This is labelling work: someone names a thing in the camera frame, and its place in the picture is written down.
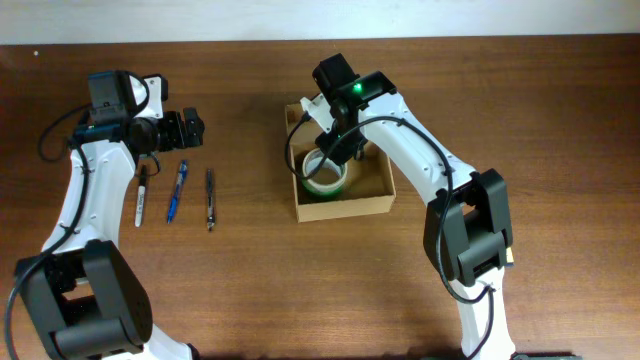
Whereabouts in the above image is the cream masking tape roll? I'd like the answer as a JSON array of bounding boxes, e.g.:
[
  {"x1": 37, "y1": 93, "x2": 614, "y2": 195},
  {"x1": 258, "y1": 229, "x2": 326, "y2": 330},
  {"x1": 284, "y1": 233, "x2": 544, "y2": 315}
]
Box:
[{"x1": 302, "y1": 148, "x2": 349, "y2": 184}]

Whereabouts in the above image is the blue pen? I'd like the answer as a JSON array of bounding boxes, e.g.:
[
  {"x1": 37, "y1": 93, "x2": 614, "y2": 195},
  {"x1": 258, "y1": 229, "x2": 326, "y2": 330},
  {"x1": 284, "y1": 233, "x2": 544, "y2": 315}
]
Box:
[{"x1": 167, "y1": 160, "x2": 188, "y2": 224}]

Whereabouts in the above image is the black and white marker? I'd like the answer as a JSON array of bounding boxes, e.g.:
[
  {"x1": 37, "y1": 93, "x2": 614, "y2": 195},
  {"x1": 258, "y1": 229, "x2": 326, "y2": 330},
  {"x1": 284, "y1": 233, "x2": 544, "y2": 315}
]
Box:
[{"x1": 134, "y1": 165, "x2": 148, "y2": 228}]

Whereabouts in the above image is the green tape roll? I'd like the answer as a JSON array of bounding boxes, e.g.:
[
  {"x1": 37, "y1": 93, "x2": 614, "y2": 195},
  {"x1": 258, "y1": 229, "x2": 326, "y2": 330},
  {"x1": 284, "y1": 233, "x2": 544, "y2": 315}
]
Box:
[{"x1": 301, "y1": 179, "x2": 346, "y2": 201}]

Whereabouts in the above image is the black pen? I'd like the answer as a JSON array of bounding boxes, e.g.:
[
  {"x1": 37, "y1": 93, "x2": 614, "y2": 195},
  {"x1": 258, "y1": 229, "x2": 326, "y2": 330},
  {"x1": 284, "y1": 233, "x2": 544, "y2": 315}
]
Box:
[{"x1": 206, "y1": 168, "x2": 216, "y2": 232}]

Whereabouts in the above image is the yellow and black glue stick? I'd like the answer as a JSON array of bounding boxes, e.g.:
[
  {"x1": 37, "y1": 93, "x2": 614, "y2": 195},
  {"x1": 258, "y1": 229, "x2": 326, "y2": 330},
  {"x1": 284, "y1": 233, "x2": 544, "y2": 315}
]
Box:
[{"x1": 506, "y1": 247, "x2": 515, "y2": 266}]

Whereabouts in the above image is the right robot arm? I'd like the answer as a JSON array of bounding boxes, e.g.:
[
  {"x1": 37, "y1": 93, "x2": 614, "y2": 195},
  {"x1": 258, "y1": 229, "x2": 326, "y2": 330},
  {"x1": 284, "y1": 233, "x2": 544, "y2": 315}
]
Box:
[{"x1": 301, "y1": 54, "x2": 516, "y2": 359}]

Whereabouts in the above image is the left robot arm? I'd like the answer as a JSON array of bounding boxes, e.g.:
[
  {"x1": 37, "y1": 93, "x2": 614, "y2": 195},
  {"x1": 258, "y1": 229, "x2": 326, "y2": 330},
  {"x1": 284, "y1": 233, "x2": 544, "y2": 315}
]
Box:
[{"x1": 7, "y1": 70, "x2": 204, "y2": 359}]

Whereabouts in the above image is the open cardboard box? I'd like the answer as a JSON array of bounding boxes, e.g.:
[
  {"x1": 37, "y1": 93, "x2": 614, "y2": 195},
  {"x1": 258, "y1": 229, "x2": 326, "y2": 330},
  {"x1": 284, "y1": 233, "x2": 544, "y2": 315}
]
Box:
[{"x1": 284, "y1": 104, "x2": 396, "y2": 223}]

